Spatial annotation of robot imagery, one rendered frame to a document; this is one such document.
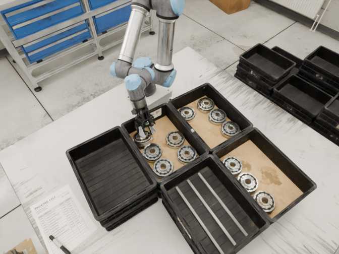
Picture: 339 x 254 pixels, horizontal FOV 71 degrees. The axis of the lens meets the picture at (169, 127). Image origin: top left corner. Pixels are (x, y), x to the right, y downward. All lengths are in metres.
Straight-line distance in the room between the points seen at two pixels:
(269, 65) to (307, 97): 0.44
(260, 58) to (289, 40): 1.36
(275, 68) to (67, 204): 2.01
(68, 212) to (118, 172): 0.33
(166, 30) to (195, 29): 2.40
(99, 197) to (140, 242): 0.29
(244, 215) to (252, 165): 0.27
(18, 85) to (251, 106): 2.57
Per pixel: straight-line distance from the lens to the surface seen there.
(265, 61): 2.50
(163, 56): 1.36
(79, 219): 1.37
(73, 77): 3.10
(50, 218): 1.43
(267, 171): 1.34
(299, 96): 2.45
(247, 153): 1.36
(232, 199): 1.23
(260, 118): 1.70
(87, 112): 1.72
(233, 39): 3.60
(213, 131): 1.39
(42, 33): 2.80
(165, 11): 1.26
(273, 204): 1.24
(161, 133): 1.36
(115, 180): 1.26
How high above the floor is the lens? 1.96
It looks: 54 degrees down
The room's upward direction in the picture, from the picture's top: straight up
